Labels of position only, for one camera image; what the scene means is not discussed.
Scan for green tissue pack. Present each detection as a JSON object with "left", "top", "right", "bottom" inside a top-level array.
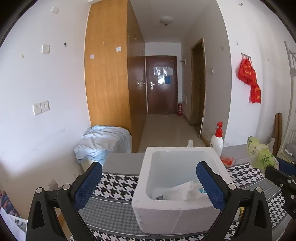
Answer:
[{"left": 247, "top": 136, "right": 280, "bottom": 175}]

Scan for white foam box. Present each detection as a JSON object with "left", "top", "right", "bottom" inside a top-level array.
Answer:
[{"left": 132, "top": 147, "right": 232, "bottom": 235}]

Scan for white metal bunk bed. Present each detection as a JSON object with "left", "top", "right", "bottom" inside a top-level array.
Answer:
[{"left": 277, "top": 41, "right": 295, "bottom": 163}]

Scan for orange snack packet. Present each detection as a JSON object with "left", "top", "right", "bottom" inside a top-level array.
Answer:
[{"left": 220, "top": 156, "right": 235, "bottom": 168}]

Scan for wooden sticks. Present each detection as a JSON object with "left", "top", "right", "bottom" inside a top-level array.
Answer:
[{"left": 273, "top": 113, "right": 282, "bottom": 156}]

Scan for houndstooth tablecloth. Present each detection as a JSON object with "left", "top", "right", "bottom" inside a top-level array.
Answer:
[{"left": 79, "top": 153, "right": 290, "bottom": 240}]

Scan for white pump bottle red cap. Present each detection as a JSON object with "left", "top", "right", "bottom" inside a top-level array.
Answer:
[{"left": 210, "top": 121, "right": 224, "bottom": 157}]

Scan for light blue crumpled sheet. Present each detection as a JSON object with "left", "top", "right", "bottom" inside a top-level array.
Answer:
[{"left": 74, "top": 126, "right": 132, "bottom": 165}]

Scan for red hanging cloth bag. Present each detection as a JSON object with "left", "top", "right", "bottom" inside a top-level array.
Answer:
[{"left": 238, "top": 56, "right": 261, "bottom": 104}]

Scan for red fire extinguisher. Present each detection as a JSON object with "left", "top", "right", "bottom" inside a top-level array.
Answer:
[{"left": 177, "top": 102, "right": 183, "bottom": 116}]

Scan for wooden wardrobe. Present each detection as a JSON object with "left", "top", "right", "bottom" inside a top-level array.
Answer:
[{"left": 84, "top": 1, "right": 147, "bottom": 152}]

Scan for dark brown entrance door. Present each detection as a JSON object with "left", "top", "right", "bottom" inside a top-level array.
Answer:
[{"left": 145, "top": 56, "right": 178, "bottom": 115}]

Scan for ceiling lamp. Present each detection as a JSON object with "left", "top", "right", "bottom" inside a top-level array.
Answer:
[{"left": 159, "top": 16, "right": 173, "bottom": 26}]

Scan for double wall socket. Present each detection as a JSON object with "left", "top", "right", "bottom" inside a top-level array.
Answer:
[{"left": 32, "top": 100, "right": 50, "bottom": 115}]

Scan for side door frame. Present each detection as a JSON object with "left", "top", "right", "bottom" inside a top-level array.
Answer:
[{"left": 190, "top": 38, "right": 206, "bottom": 137}]

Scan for white wall switch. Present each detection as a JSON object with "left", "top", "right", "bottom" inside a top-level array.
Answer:
[{"left": 41, "top": 44, "right": 50, "bottom": 54}]

